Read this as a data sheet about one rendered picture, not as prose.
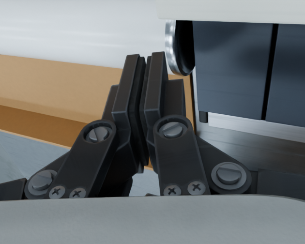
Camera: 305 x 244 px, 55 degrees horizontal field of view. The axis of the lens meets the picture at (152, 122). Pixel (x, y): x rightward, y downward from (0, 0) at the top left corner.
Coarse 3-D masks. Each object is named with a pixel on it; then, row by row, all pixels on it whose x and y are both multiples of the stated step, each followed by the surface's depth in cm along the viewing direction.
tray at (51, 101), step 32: (0, 64) 31; (32, 64) 29; (64, 64) 27; (0, 96) 36; (32, 96) 33; (64, 96) 30; (96, 96) 28; (192, 96) 24; (0, 128) 34; (32, 128) 33; (64, 128) 32
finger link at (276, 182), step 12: (252, 180) 8; (264, 180) 8; (276, 180) 8; (288, 180) 8; (300, 180) 8; (252, 192) 8; (264, 192) 8; (276, 192) 8; (288, 192) 8; (300, 192) 8
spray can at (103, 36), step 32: (0, 0) 19; (32, 0) 18; (64, 0) 17; (96, 0) 16; (128, 0) 15; (0, 32) 20; (32, 32) 18; (64, 32) 17; (96, 32) 16; (128, 32) 15; (160, 32) 15; (192, 32) 18; (96, 64) 19; (192, 64) 18
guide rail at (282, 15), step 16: (160, 0) 10; (176, 0) 10; (192, 0) 10; (208, 0) 9; (224, 0) 9; (240, 0) 9; (256, 0) 9; (272, 0) 9; (288, 0) 9; (304, 0) 8; (160, 16) 11; (176, 16) 10; (192, 16) 10; (208, 16) 10; (224, 16) 10; (240, 16) 9; (256, 16) 9; (272, 16) 9; (288, 16) 9; (304, 16) 9
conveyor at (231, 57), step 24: (216, 24) 14; (240, 24) 13; (264, 24) 13; (288, 24) 12; (216, 48) 14; (240, 48) 14; (264, 48) 13; (288, 48) 13; (216, 72) 15; (240, 72) 15; (264, 72) 14; (288, 72) 14; (216, 96) 16; (240, 96) 16; (264, 96) 15; (288, 96) 15; (288, 120) 15
